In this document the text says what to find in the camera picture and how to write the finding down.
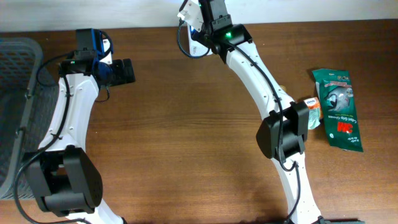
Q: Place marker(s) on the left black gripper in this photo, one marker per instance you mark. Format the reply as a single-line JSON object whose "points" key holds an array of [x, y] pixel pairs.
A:
{"points": [[119, 76]]}

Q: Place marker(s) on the grey plastic basket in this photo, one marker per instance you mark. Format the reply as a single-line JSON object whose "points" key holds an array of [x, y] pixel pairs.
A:
{"points": [[28, 98]]}

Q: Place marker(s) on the light green wipes packet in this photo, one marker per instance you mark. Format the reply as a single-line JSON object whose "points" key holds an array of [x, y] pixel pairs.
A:
{"points": [[315, 115]]}

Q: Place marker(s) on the orange Kleenex tissue pack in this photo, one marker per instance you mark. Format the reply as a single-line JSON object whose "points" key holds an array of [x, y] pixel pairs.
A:
{"points": [[314, 106]]}

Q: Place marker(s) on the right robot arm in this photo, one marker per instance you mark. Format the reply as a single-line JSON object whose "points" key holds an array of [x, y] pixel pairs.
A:
{"points": [[284, 129]]}

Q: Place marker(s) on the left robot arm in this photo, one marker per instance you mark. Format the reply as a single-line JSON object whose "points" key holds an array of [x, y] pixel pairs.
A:
{"points": [[60, 174]]}

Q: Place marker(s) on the green 3M gloves packet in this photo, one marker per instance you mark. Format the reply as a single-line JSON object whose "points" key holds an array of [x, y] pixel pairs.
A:
{"points": [[336, 97]]}

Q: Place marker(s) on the white tube gold cap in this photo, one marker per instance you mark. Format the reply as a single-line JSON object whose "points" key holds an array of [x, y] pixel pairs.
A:
{"points": [[283, 88]]}

